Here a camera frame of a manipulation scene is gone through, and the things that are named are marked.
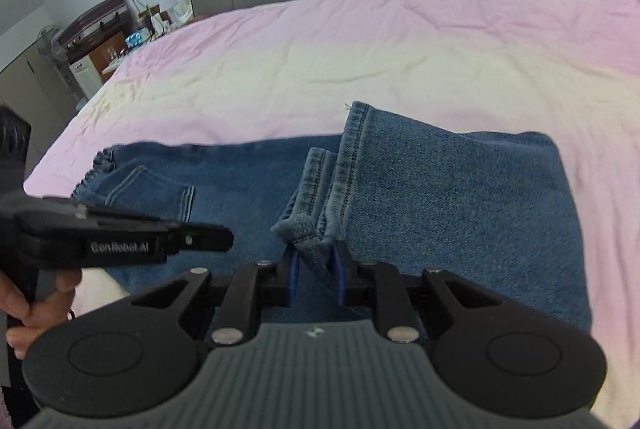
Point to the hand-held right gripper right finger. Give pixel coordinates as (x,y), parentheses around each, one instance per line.
(340,275)

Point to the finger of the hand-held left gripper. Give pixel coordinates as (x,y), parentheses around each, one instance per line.
(205,239)

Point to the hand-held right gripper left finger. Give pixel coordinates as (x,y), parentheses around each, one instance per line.
(293,280)

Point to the blue denim pants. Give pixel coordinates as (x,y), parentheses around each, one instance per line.
(450,209)

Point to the person's left hand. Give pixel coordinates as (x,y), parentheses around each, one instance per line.
(47,314)

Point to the beige wardrobe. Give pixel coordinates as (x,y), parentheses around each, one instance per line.
(30,94)

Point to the standing electric fan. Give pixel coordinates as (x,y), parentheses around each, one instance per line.
(49,44)

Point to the wooden nightstand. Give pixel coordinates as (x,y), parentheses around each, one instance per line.
(112,49)

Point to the dark brown suitcase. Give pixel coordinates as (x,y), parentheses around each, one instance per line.
(95,21)

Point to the pink floral bedsheet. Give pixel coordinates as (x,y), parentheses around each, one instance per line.
(400,34)

